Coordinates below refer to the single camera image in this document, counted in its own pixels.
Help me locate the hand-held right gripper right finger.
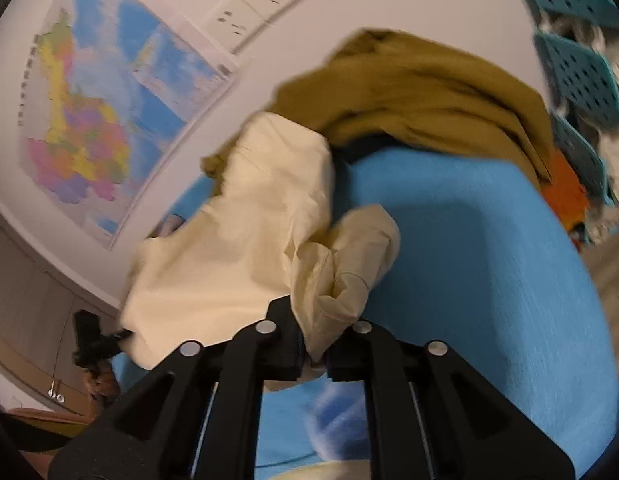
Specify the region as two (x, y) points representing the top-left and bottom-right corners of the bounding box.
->
(327, 320), (575, 480)

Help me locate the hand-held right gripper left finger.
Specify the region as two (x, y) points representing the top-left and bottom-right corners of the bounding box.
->
(48, 297), (308, 480)

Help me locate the cream button shirt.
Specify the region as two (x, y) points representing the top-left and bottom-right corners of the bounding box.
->
(119, 112), (403, 393)

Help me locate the person's left hand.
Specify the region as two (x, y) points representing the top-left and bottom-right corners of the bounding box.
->
(85, 360), (121, 407)

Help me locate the grey cabinet door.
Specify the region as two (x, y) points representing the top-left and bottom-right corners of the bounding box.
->
(0, 217), (121, 413)

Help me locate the blue blanket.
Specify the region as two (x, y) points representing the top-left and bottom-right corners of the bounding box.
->
(109, 147), (619, 480)

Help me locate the orange cloth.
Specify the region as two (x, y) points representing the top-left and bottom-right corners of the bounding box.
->
(548, 152), (591, 235)

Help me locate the mustard yellow garment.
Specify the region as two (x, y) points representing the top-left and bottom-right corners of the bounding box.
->
(202, 27), (557, 196)

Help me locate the white cloth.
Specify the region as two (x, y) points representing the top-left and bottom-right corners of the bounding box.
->
(538, 10), (607, 57)
(595, 122), (619, 188)

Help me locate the colourful wall map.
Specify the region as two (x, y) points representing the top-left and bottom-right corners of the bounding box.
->
(16, 0), (235, 251)

